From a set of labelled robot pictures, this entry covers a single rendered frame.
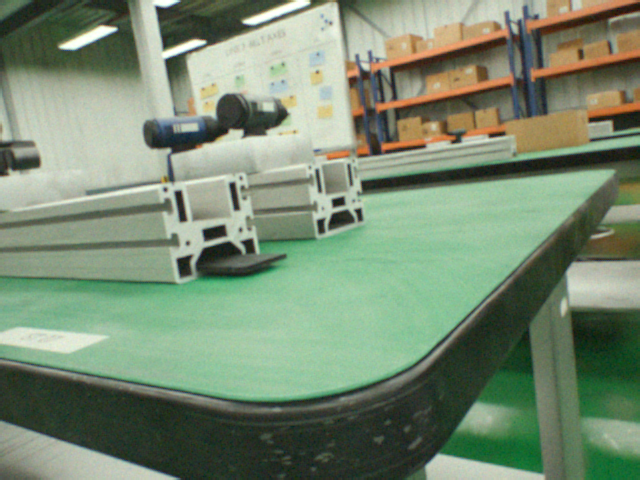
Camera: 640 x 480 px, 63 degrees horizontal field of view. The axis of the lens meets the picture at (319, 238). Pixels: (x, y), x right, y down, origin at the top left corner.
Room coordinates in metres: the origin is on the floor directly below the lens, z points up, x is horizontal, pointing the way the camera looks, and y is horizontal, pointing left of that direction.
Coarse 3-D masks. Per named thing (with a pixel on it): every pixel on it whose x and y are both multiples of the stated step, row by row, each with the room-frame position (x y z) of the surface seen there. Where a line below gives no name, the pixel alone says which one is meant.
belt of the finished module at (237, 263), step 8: (200, 256) 0.52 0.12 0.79; (208, 256) 0.51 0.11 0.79; (216, 256) 0.50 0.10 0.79; (224, 256) 0.49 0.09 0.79; (232, 256) 0.48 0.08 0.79; (240, 256) 0.48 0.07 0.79; (248, 256) 0.47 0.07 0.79; (256, 256) 0.46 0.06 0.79; (264, 256) 0.45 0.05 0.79; (272, 256) 0.45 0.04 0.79; (280, 256) 0.45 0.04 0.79; (200, 264) 0.46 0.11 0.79; (208, 264) 0.46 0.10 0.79; (216, 264) 0.45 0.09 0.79; (224, 264) 0.44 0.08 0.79; (232, 264) 0.44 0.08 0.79; (240, 264) 0.43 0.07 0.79; (248, 264) 0.42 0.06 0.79; (256, 264) 0.42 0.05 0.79; (264, 264) 0.43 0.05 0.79; (224, 272) 0.43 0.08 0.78; (232, 272) 0.43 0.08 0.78; (240, 272) 0.42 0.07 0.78
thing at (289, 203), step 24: (288, 168) 0.60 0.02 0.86; (312, 168) 0.59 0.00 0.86; (336, 168) 0.64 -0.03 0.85; (240, 192) 0.67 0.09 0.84; (264, 192) 0.62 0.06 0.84; (288, 192) 0.60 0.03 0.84; (312, 192) 0.58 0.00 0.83; (336, 192) 0.65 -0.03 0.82; (264, 216) 0.63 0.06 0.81; (288, 216) 0.60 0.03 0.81; (312, 216) 0.58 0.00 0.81; (336, 216) 0.66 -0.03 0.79; (360, 216) 0.66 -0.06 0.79; (264, 240) 0.64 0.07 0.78
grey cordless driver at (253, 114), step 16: (224, 96) 0.87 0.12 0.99; (240, 96) 0.87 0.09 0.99; (256, 96) 0.91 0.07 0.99; (224, 112) 0.87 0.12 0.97; (240, 112) 0.86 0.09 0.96; (256, 112) 0.88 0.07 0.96; (272, 112) 0.93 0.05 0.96; (288, 112) 1.03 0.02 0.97; (240, 128) 0.88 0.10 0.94; (256, 128) 0.91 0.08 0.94; (272, 128) 0.97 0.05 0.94
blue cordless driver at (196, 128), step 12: (156, 120) 1.03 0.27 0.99; (168, 120) 1.04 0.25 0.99; (180, 120) 1.05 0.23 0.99; (192, 120) 1.06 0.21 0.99; (204, 120) 1.08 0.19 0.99; (216, 120) 1.10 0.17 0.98; (144, 132) 1.04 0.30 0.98; (156, 132) 1.01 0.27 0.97; (168, 132) 1.02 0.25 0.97; (180, 132) 1.04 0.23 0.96; (192, 132) 1.05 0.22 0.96; (204, 132) 1.07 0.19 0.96; (216, 132) 1.09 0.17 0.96; (228, 132) 1.12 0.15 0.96; (156, 144) 1.02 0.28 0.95; (168, 144) 1.03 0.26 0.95; (180, 144) 1.05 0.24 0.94; (192, 144) 1.05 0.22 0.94; (168, 156) 1.04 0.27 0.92; (168, 168) 1.04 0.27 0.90; (168, 180) 1.04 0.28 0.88
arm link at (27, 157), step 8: (0, 136) 1.23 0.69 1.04; (0, 144) 1.25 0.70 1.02; (8, 144) 1.27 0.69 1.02; (16, 144) 1.27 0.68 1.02; (24, 144) 1.29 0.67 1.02; (32, 144) 1.30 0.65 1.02; (16, 152) 1.26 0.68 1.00; (24, 152) 1.28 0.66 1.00; (32, 152) 1.29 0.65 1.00; (16, 160) 1.26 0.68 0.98; (24, 160) 1.27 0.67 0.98; (32, 160) 1.28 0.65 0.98; (40, 160) 1.30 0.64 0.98; (16, 168) 1.27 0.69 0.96; (24, 168) 1.28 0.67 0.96; (32, 168) 1.30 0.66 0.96
